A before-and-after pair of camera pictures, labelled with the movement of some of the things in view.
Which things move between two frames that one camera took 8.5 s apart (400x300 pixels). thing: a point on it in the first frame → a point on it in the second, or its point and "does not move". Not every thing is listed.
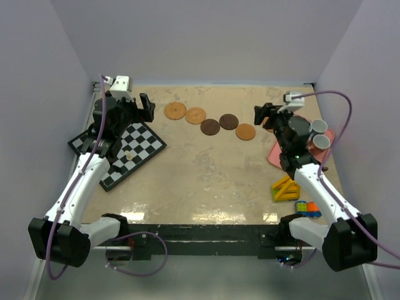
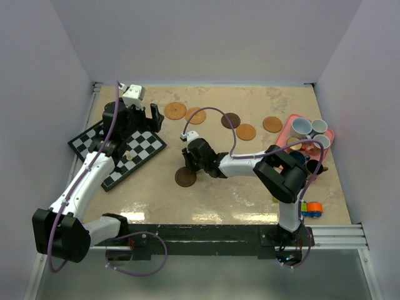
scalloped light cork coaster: x=175 y=110 does not move
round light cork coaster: x=195 y=115 does not move
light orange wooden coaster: x=245 y=132 does not move
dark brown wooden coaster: x=210 y=127 → x=184 y=177
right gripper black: x=260 y=113 → x=190 y=167
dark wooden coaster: x=229 y=122 does not move
